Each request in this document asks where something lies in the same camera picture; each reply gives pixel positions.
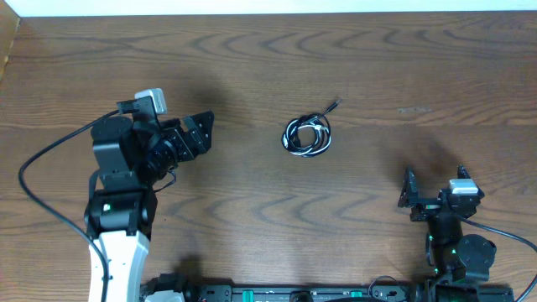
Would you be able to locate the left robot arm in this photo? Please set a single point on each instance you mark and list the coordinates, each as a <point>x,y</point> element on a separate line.
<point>132,157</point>

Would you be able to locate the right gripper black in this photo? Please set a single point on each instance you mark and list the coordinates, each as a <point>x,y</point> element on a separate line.
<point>409,196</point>

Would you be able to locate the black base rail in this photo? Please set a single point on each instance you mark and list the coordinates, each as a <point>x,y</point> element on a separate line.
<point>177,287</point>

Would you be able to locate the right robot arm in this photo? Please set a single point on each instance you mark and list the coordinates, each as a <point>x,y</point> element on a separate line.
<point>461,262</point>

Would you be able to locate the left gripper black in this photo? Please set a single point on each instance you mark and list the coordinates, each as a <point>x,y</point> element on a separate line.
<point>201,143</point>

